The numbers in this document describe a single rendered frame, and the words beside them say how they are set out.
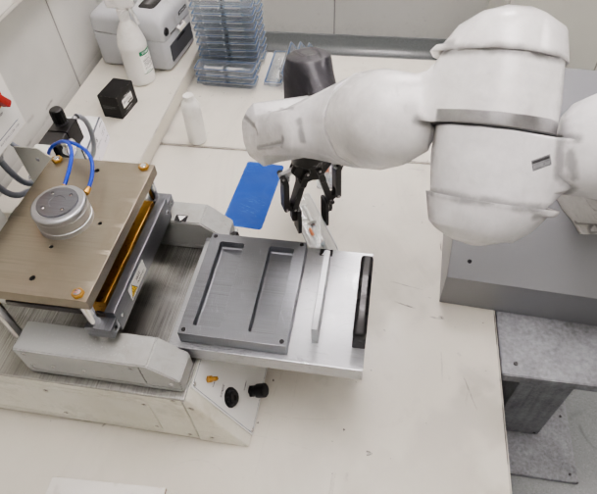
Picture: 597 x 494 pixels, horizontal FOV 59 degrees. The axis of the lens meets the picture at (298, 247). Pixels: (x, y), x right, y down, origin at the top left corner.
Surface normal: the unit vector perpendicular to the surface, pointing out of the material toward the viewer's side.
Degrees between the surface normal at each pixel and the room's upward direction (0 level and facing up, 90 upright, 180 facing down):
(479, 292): 90
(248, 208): 0
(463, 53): 52
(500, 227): 65
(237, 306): 0
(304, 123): 71
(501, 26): 35
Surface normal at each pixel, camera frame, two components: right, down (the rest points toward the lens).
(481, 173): -0.37, 0.18
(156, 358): 0.62, -0.43
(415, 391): -0.04, -0.65
